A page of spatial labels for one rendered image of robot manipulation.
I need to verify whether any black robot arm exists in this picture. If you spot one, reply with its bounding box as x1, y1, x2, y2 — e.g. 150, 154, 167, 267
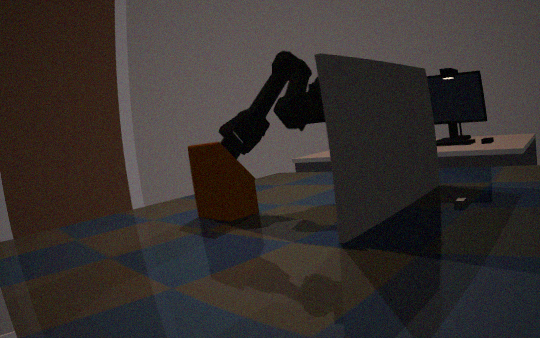
219, 51, 324, 160

